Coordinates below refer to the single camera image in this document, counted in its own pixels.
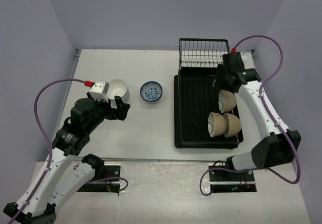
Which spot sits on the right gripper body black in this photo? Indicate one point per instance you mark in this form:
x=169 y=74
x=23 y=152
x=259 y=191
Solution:
x=229 y=87

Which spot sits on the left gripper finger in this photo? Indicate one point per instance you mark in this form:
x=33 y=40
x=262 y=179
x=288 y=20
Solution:
x=117 y=101
x=122 y=110

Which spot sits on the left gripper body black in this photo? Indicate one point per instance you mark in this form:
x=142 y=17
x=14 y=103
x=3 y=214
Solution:
x=104 y=109

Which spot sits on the beige bowl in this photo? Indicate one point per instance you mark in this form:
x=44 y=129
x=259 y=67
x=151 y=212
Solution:
x=226 y=101
x=216 y=124
x=233 y=125

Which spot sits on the red patterned blue bowl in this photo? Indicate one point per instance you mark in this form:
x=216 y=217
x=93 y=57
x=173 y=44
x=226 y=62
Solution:
x=143 y=96

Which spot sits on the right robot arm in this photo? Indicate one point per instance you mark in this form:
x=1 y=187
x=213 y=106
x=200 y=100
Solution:
x=278 y=144

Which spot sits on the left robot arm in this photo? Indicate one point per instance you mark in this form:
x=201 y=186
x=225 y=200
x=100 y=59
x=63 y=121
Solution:
x=46 y=196

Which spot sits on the black drain tray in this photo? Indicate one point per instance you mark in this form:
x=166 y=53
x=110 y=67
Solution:
x=195 y=96

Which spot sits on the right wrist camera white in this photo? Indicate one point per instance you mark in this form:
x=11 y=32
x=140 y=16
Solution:
x=244 y=57

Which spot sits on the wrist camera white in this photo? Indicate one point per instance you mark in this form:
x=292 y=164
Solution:
x=244 y=57
x=98 y=90

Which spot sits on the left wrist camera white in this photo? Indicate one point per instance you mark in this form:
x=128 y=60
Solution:
x=98 y=90

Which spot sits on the black wire dish rack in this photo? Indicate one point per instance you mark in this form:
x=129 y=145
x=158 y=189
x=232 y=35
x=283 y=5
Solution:
x=202 y=52

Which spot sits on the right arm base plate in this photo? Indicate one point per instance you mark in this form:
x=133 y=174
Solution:
x=227 y=182

